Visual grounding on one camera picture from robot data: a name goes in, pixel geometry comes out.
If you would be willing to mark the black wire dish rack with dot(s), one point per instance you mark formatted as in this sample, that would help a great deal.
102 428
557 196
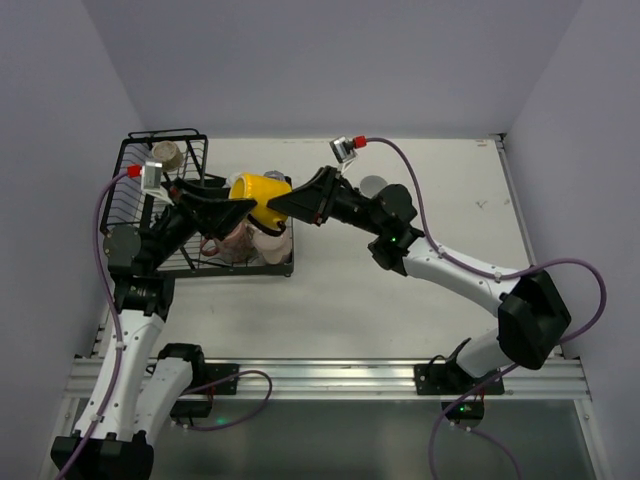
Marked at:
127 210

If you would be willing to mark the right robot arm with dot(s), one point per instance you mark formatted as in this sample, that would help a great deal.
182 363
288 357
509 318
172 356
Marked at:
531 315

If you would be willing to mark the aluminium mounting rail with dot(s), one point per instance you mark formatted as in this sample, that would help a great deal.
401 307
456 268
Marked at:
304 379

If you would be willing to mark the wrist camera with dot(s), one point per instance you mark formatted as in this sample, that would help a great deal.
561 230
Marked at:
150 175
345 150

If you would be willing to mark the yellow mug black handle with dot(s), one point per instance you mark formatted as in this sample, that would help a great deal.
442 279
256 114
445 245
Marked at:
262 189

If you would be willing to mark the clear faceted glass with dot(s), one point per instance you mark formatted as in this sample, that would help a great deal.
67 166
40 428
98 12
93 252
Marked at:
277 175

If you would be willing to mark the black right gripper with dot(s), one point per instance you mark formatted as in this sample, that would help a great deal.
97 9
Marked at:
327 195

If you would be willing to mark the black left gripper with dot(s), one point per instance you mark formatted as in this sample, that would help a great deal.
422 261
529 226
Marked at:
186 207

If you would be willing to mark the pink mug purple interior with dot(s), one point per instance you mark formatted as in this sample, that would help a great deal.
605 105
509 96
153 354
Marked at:
275 250

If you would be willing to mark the speckled beige ceramic cup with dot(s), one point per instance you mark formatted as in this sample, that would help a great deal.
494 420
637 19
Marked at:
168 154

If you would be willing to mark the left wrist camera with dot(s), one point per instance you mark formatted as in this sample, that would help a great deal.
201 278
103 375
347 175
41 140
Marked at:
150 175

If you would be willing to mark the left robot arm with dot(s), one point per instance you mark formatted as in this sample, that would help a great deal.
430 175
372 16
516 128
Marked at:
115 436

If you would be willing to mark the pink ghost pattern mug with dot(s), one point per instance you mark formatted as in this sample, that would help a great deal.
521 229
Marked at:
237 247

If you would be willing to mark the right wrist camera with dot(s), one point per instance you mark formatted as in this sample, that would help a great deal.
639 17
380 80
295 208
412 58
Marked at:
345 150

